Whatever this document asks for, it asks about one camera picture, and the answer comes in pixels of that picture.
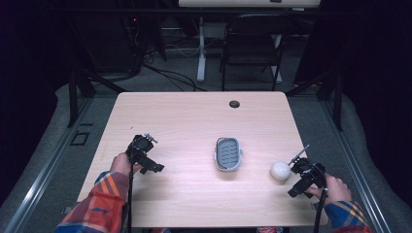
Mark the white desk leg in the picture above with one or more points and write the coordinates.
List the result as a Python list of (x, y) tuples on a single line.
[(201, 51)]

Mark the person's right hand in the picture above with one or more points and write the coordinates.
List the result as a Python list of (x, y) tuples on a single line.
[(333, 189)]

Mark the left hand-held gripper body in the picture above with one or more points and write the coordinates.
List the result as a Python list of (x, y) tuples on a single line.
[(142, 152)]

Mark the black metal stand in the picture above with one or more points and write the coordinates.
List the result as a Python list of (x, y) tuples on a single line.
[(81, 87), (327, 93)]

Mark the black folding chair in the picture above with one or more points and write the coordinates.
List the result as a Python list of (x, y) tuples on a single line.
[(251, 48)]

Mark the black computer case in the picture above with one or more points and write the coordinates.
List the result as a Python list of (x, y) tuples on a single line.
[(107, 42)]

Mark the white round soap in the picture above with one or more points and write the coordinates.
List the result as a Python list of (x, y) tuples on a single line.
[(280, 171)]

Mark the grey soap dish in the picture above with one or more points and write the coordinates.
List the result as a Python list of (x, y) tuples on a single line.
[(228, 154)]

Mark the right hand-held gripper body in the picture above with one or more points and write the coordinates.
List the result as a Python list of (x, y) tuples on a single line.
[(307, 176)]

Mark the person's left hand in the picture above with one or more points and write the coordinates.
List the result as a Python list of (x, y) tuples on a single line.
[(122, 164)]

